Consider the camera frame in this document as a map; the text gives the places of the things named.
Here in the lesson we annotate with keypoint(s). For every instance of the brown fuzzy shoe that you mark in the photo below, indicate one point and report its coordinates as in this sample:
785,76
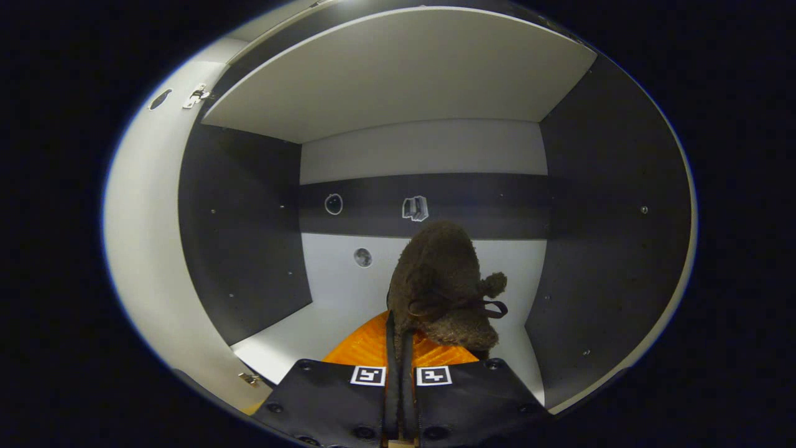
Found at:
435,274

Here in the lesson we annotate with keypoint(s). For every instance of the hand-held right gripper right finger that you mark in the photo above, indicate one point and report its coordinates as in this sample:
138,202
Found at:
472,398

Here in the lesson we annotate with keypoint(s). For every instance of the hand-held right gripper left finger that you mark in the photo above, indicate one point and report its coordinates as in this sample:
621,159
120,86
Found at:
323,398

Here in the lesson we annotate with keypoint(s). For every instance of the white shoe cabinet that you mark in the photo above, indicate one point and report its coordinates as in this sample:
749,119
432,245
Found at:
404,74

